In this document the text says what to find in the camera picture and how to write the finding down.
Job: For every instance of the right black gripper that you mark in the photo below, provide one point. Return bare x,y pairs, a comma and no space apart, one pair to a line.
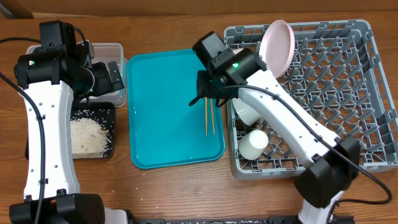
203,90

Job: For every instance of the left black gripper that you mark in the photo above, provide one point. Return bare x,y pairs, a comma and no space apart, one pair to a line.
105,84

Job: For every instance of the wooden chopstick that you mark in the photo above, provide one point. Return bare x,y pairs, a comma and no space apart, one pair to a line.
206,115
212,115

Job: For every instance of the grey bowl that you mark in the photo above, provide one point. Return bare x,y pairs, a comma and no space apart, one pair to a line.
246,113

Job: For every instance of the pile of rice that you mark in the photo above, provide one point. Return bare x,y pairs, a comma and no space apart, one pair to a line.
88,138

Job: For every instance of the white paper cup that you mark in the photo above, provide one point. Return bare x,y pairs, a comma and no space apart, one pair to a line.
253,144

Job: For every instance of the large white plate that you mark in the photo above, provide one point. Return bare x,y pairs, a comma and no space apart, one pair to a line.
277,47

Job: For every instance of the pink small bowl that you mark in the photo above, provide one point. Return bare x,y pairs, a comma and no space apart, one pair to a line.
236,51

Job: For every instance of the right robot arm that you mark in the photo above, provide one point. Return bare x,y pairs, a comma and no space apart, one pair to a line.
330,162

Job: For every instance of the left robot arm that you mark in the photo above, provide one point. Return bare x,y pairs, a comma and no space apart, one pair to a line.
55,75

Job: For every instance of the clear plastic waste bin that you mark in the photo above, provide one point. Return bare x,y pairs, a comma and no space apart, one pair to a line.
106,53

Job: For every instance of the grey dishwasher rack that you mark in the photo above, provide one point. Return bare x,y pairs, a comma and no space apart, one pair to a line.
337,76

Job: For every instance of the black rectangular tray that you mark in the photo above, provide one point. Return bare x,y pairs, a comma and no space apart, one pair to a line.
93,130

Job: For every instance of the teal serving tray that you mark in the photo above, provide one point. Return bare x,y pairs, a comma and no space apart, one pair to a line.
164,130

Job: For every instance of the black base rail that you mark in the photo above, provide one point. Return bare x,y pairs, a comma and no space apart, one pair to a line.
270,220

